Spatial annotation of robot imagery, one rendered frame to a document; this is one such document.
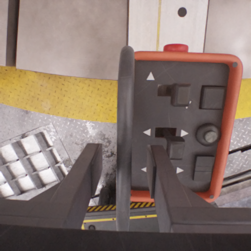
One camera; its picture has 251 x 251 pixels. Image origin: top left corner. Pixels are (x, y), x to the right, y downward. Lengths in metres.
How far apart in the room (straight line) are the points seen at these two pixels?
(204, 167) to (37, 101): 1.03
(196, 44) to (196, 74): 0.13
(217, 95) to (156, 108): 0.08
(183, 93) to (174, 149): 0.05
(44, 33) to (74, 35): 0.11
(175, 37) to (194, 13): 0.05
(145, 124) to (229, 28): 0.64
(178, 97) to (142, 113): 0.07
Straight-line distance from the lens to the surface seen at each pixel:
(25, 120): 1.23
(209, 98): 0.24
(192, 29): 0.36
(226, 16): 0.82
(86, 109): 1.07
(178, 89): 0.17
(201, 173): 0.27
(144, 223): 0.98
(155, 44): 0.34
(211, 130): 0.25
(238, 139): 1.27
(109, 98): 1.03
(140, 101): 0.23
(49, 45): 0.78
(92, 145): 0.16
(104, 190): 1.16
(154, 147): 0.15
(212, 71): 0.25
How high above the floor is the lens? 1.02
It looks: 75 degrees down
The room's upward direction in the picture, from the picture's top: 174 degrees counter-clockwise
